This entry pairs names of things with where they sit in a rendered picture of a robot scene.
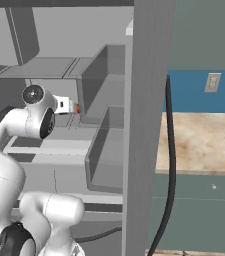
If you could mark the beige wall socket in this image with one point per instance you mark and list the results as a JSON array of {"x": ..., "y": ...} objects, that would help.
[{"x": 213, "y": 82}]

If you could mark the thin glass fridge shelf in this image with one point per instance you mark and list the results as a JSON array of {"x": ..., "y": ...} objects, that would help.
[{"x": 40, "y": 68}]

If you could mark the large grey door bin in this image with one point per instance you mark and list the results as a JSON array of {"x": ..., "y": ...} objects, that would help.
[{"x": 107, "y": 156}]

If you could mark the grey fridge door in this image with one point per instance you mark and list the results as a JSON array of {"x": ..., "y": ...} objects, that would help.
[{"x": 147, "y": 100}]

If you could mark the red apple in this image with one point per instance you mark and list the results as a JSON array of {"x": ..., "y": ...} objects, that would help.
[{"x": 78, "y": 109}]

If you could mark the small silver drawer knob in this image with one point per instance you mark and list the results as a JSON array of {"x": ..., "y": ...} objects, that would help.
[{"x": 214, "y": 187}]

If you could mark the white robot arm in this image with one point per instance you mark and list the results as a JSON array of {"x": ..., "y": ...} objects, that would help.
[{"x": 4, "y": 180}]

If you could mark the small grey door bin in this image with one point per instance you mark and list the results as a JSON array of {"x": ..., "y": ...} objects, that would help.
[{"x": 97, "y": 86}]

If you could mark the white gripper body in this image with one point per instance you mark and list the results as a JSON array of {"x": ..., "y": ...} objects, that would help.
[{"x": 72, "y": 106}]

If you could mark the teal wall cupboard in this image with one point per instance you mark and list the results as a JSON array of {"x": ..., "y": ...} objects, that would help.
[{"x": 207, "y": 33}]

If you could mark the teal drawer front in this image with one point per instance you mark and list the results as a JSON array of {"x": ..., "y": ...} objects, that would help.
[{"x": 200, "y": 186}]

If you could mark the teal cupboard door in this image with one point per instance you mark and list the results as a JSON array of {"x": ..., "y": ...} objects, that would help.
[{"x": 204, "y": 225}]

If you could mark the thick grey fridge shelf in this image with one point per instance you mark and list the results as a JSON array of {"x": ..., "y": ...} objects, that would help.
[{"x": 70, "y": 146}]

